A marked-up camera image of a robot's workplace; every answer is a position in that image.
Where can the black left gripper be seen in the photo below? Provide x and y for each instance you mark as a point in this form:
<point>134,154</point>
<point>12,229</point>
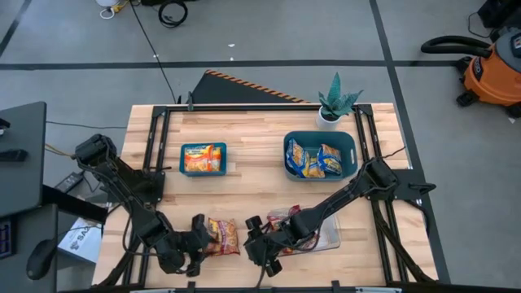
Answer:
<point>179,250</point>

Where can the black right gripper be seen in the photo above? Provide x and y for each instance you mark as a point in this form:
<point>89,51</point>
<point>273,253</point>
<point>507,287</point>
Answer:
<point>264,246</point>

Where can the orange Maruchan noodle pack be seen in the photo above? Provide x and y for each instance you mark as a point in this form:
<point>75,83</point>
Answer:
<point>198,158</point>
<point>217,158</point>

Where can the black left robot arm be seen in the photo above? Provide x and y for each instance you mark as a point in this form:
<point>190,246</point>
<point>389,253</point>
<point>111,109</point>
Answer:
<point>122,183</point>

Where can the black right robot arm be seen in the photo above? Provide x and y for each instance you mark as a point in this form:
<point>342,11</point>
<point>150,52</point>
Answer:
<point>338,199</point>

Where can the small teal plastic bin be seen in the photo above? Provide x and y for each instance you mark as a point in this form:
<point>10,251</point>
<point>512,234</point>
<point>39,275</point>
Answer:
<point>203,174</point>

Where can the clear plastic container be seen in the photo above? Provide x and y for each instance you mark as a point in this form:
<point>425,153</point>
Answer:
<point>331,232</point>

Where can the white cardboard box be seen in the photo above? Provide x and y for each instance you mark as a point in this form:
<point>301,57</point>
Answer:
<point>81,240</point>

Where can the large teal plastic bin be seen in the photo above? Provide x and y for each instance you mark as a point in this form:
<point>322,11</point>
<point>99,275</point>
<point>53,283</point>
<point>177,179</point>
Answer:
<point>313,140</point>

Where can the white plant pot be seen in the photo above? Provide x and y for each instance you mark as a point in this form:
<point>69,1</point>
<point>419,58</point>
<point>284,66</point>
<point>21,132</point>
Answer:
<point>325,122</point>

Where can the black power adapter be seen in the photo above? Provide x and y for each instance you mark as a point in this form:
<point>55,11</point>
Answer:
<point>69,182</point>

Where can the black hazard-striped mat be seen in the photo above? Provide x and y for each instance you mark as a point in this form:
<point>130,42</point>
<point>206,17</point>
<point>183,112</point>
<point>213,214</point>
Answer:
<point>228,89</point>

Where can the black computer mouse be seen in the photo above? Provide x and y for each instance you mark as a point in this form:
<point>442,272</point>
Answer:
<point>40,258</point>

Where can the green spiky plant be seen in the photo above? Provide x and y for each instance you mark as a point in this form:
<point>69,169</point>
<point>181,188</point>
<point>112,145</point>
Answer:
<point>335,97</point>

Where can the dark grey desk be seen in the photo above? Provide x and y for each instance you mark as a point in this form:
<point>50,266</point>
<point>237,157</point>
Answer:
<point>20,183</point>

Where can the dark panel with display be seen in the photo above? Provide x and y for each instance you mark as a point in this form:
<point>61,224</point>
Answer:
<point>5,240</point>

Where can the black device on desk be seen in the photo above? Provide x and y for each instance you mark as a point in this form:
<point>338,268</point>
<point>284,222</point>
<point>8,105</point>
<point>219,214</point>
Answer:
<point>12,155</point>

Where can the yellow power plug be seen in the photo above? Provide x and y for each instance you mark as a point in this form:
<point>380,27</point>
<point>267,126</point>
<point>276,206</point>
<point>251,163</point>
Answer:
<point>120,6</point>

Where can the white round object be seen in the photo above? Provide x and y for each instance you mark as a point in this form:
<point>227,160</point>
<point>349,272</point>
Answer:
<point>106,2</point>

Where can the orange shop vacuum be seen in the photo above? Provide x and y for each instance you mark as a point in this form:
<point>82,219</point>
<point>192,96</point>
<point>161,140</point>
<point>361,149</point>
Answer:
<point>492,77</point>

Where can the black equipment case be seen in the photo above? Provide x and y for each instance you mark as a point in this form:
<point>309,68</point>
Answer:
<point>502,12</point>

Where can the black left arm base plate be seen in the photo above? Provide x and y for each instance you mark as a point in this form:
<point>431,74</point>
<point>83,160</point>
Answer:
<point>154,191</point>

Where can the black aluminium table frame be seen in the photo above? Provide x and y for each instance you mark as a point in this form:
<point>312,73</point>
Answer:
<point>244,108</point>

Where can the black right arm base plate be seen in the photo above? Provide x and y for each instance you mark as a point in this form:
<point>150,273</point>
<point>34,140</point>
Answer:
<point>409,183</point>

